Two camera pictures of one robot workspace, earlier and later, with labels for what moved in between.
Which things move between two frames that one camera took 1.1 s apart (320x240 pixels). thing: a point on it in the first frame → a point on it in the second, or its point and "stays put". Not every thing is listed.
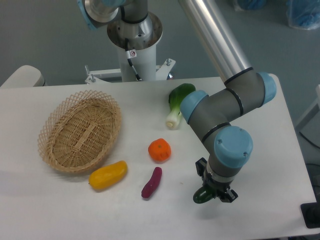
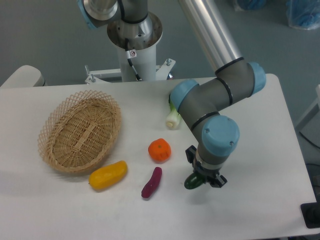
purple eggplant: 153,183 stays put
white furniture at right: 308,125 stays put
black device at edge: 311,212 stays put
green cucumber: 202,195 → 193,181
